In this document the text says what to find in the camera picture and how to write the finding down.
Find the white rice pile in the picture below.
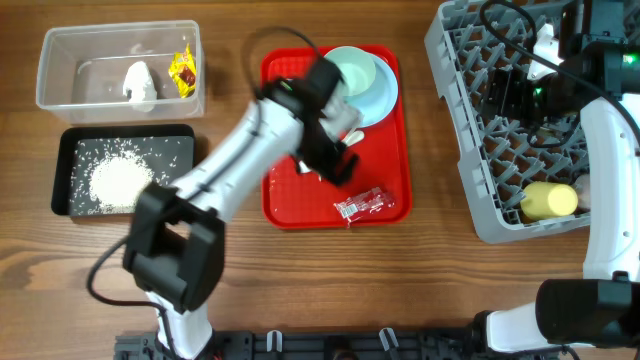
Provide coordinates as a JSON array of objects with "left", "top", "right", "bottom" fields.
[{"left": 69, "top": 137, "right": 182, "bottom": 216}]

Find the clear plastic bin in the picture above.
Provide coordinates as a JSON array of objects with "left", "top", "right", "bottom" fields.
[{"left": 36, "top": 20, "right": 206, "bottom": 125}]

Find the white napkin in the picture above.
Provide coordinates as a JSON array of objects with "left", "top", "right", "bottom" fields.
[{"left": 123, "top": 61, "right": 157, "bottom": 113}]

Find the yellow snack wrapper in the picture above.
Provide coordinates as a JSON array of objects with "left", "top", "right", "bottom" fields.
[{"left": 168, "top": 44, "right": 197, "bottom": 98}]

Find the red serving tray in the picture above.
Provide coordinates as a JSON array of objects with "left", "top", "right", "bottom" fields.
[{"left": 261, "top": 45, "right": 413, "bottom": 230}]

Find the grey dishwasher rack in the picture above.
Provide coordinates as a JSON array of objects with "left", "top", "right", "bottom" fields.
[{"left": 424, "top": 1, "right": 590, "bottom": 243}]

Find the light blue plate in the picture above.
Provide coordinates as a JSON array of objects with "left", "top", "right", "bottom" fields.
[{"left": 345, "top": 53, "right": 399, "bottom": 128}]

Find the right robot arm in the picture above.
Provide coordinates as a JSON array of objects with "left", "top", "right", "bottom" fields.
[{"left": 473, "top": 1, "right": 639, "bottom": 356}]

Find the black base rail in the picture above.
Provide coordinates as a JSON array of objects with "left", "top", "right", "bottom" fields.
[{"left": 113, "top": 327, "right": 501, "bottom": 360}]

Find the mint green bowl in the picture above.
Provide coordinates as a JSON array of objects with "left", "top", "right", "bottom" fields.
[{"left": 325, "top": 46, "right": 376, "bottom": 97}]

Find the yellow plastic cup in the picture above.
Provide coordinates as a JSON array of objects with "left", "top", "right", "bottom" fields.
[{"left": 520, "top": 182, "right": 578, "bottom": 220}]

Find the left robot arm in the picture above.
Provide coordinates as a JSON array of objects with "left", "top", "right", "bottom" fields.
[{"left": 123, "top": 56, "right": 361, "bottom": 359}]

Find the red snack wrapper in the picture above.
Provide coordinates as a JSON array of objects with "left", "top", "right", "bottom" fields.
[{"left": 334, "top": 187, "right": 395, "bottom": 227}]

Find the pink plastic cup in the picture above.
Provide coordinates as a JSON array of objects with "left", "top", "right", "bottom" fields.
[{"left": 573, "top": 174, "right": 591, "bottom": 210}]

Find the white plastic spoon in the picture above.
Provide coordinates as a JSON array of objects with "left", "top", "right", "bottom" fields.
[{"left": 297, "top": 130, "right": 365, "bottom": 174}]

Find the black plastic tray bin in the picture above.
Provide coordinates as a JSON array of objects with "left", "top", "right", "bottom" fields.
[{"left": 51, "top": 124, "right": 196, "bottom": 217}]

